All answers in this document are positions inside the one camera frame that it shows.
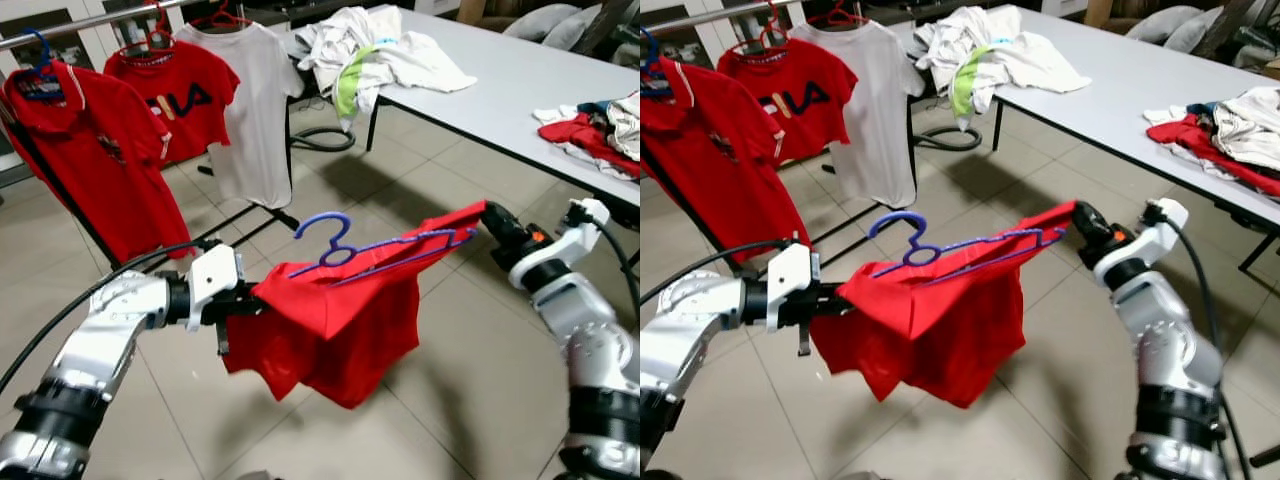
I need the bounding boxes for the purple plastic hanger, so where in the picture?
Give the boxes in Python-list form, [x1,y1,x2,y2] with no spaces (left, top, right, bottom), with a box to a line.
[868,212,1069,287]
[288,212,479,287]

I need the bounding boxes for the red collared shirt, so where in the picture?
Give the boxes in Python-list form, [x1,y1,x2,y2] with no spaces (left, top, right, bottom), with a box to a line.
[222,200,489,411]
[810,200,1079,409]

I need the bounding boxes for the blue hanger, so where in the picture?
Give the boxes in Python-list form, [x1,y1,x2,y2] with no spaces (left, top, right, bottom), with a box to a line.
[15,28,64,101]
[640,28,667,99]

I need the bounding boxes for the white table black legs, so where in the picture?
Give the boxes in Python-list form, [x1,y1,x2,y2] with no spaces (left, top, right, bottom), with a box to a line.
[905,8,1280,273]
[288,8,641,226]

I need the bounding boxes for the white striped garment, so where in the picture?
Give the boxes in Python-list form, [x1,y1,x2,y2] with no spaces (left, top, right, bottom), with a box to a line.
[604,92,641,161]
[1210,87,1280,171]

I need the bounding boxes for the red polo shirt white trim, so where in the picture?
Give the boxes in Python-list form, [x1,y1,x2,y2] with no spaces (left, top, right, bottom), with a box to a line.
[640,55,811,263]
[0,60,193,263]

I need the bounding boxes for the white crumpled garment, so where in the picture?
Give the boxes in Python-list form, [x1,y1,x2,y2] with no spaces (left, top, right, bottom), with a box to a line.
[295,5,479,121]
[912,5,1093,121]

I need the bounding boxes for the red FILA T-shirt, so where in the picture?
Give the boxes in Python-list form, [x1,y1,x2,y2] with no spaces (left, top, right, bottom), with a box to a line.
[103,40,241,166]
[718,38,861,166]

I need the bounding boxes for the green white garment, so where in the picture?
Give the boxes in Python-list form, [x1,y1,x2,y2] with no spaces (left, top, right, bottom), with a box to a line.
[335,45,377,119]
[952,45,993,119]

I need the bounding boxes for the white T-shirt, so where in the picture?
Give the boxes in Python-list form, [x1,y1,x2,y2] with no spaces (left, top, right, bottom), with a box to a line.
[175,22,306,209]
[795,20,926,209]

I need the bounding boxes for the grey pillow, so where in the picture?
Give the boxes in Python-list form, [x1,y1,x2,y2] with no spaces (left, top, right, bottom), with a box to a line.
[1125,5,1203,46]
[1165,8,1238,56]
[545,5,608,51]
[503,5,581,43]

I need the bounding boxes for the black clothes rack silver bar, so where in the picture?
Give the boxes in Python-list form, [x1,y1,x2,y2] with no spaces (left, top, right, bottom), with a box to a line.
[0,0,301,271]
[640,0,921,271]

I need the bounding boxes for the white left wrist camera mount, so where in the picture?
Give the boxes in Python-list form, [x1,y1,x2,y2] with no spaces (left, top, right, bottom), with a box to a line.
[188,245,244,331]
[765,243,821,331]

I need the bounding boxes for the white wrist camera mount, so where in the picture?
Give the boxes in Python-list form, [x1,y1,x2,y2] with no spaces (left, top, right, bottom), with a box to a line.
[188,245,244,331]
[1095,197,1191,291]
[765,243,821,331]
[508,197,611,291]

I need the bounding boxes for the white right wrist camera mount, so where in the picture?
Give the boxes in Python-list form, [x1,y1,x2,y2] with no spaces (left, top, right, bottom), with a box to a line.
[508,197,611,291]
[1095,197,1191,291]

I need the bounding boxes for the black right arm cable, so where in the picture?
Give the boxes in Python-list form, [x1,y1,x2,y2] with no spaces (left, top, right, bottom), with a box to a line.
[1143,205,1253,480]
[565,205,641,306]

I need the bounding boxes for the black hose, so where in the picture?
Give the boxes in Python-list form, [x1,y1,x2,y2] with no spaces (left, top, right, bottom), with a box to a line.
[912,125,984,154]
[290,125,357,154]

